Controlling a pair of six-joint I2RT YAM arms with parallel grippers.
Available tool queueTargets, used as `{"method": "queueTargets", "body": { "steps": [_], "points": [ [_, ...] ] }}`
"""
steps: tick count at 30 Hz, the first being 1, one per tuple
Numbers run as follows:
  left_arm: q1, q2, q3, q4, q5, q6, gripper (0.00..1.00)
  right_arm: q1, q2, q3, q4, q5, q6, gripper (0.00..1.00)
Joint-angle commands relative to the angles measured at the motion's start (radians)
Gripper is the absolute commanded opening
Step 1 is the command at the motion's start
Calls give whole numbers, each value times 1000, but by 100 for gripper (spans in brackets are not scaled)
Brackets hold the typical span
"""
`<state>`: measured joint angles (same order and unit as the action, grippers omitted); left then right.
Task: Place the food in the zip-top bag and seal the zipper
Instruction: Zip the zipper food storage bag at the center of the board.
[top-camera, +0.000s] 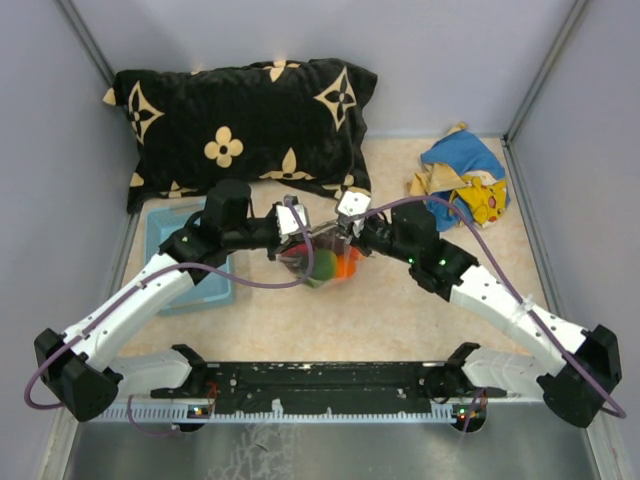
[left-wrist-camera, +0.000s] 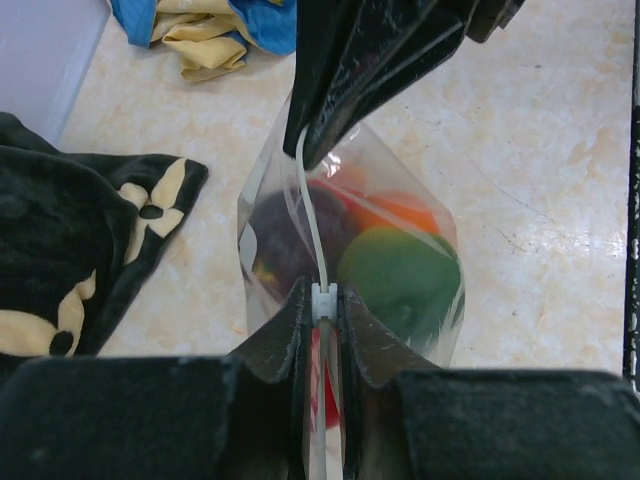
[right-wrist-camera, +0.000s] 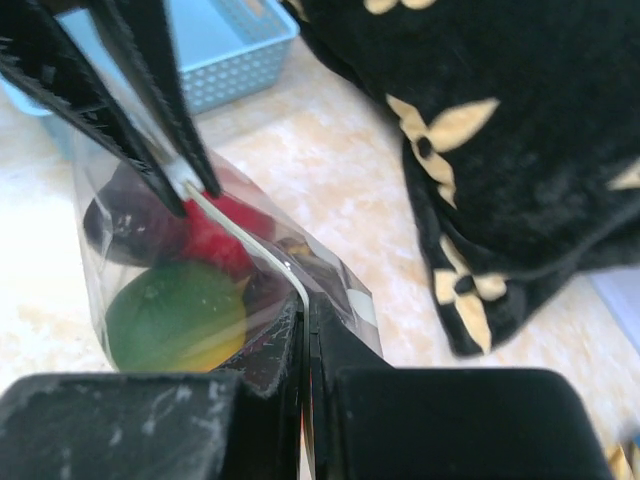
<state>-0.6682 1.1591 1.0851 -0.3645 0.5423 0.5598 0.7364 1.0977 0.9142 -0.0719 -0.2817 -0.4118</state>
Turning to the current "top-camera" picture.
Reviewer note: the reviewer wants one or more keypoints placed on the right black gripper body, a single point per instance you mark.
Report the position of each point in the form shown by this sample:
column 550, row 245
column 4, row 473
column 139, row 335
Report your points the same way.
column 378, row 235

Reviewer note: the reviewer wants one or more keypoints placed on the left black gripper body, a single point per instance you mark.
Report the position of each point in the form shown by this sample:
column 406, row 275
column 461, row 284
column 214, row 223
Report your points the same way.
column 257, row 233

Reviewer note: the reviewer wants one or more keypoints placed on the red toy apple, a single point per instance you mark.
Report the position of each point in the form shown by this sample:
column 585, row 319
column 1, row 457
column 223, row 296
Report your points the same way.
column 296, row 257

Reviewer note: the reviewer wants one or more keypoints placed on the orange toy fruit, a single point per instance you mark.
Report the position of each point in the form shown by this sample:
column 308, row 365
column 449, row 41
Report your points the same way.
column 347, row 263

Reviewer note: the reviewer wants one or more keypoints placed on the clear polka dot zip bag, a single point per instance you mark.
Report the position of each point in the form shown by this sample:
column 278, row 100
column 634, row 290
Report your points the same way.
column 298, row 273

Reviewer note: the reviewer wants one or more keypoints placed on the green toy lime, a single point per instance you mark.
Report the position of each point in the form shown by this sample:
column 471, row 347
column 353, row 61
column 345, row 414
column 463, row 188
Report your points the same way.
column 324, row 268

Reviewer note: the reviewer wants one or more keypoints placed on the light blue plastic basket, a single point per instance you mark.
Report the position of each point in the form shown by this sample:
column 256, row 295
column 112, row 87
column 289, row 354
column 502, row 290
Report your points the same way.
column 212, row 292

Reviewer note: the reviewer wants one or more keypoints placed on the dark purple toy fruit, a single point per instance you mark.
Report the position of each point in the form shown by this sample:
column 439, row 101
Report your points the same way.
column 331, row 241

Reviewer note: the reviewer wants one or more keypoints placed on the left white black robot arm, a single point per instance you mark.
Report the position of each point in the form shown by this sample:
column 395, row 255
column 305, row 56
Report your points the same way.
column 80, row 365

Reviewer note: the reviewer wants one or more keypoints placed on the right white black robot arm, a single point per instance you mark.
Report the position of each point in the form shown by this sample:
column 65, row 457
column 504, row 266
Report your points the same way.
column 572, row 369

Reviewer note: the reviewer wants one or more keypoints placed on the blue yellow cartoon cloth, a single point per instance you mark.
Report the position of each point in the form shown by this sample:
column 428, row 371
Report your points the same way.
column 460, row 169

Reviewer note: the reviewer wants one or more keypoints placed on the black floral plush pillow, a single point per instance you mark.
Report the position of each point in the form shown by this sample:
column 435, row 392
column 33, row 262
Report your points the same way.
column 299, row 123

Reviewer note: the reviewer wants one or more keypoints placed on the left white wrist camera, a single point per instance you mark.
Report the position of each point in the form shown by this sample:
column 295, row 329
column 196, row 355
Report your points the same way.
column 291, row 220

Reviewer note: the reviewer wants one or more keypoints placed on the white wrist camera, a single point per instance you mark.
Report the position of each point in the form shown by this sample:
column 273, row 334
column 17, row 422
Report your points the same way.
column 351, row 211
column 291, row 220

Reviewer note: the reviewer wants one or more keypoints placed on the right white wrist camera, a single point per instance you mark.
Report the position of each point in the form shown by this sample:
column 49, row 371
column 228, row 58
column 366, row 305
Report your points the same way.
column 351, row 211

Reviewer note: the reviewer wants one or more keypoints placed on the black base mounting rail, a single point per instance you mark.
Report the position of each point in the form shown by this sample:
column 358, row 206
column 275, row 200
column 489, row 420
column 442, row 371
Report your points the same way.
column 317, row 388

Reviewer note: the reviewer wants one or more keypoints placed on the aluminium frame rail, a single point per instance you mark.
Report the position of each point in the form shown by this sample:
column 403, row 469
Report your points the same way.
column 190, row 414

